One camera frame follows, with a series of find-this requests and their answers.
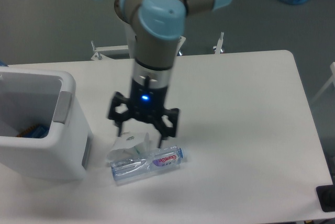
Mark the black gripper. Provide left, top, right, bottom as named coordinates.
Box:
left=107, top=80, right=180, bottom=148

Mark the white trash can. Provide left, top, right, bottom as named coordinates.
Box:
left=1, top=67, right=93, bottom=180

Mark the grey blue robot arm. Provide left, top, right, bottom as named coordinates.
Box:
left=108, top=0, right=232, bottom=140

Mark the blue item inside trash can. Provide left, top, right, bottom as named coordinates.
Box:
left=16, top=125, right=49, bottom=139

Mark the crushed clear plastic bottle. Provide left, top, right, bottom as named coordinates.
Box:
left=110, top=145, right=184, bottom=184

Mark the blue object at left edge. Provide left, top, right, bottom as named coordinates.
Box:
left=0, top=61, right=8, bottom=66

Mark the black device at table edge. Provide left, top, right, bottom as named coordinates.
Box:
left=316, top=185, right=334, bottom=212

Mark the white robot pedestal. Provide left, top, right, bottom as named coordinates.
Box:
left=90, top=19, right=187, bottom=61

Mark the white frame at right edge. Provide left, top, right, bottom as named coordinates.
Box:
left=311, top=62, right=334, bottom=104

